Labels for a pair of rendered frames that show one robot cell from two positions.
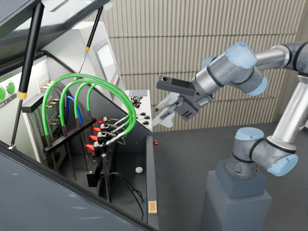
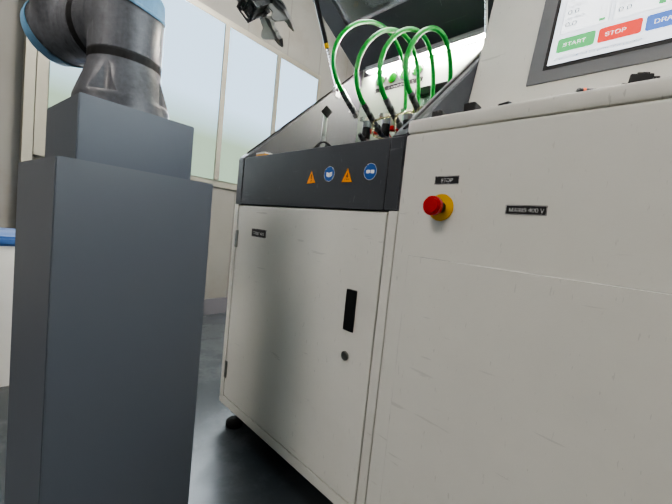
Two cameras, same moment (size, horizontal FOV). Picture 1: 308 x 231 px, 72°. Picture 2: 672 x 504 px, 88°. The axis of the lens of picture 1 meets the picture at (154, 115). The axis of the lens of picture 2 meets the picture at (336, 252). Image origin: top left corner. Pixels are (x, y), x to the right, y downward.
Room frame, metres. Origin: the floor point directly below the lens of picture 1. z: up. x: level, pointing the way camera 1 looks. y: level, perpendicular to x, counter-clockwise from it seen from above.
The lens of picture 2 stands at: (1.61, -0.58, 0.74)
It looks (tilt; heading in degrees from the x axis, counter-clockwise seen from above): 4 degrees down; 138
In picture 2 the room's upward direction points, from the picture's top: 6 degrees clockwise
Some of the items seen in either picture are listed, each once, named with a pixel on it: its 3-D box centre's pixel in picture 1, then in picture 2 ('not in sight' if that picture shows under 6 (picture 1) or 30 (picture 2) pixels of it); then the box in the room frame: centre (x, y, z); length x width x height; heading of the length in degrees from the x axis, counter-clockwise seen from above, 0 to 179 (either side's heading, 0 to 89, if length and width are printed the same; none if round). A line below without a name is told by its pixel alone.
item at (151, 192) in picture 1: (150, 182); (304, 179); (0.79, 0.02, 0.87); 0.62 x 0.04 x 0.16; 2
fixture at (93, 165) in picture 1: (105, 162); not in sight; (0.90, 0.26, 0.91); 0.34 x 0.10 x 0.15; 2
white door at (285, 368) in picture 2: not in sight; (285, 325); (0.79, 0.00, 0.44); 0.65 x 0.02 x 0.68; 2
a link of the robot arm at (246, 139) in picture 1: (249, 142); (125, 23); (0.85, -0.45, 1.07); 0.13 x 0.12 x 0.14; 28
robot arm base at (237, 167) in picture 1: (243, 161); (124, 89); (0.86, -0.45, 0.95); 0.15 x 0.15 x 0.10
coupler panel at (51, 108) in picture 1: (52, 102); not in sight; (1.01, 0.53, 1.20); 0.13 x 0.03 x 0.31; 2
